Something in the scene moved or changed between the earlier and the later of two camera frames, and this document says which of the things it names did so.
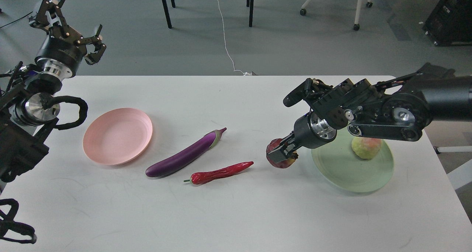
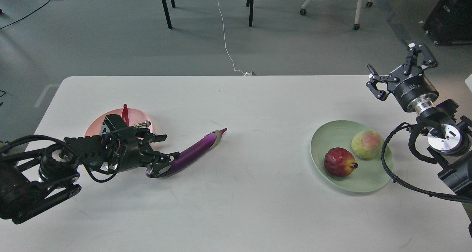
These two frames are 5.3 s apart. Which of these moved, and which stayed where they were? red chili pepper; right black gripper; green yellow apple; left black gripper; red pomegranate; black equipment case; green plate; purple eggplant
Moved: red chili pepper; right black gripper; red pomegranate; left black gripper
Stayed: green yellow apple; green plate; purple eggplant; black equipment case
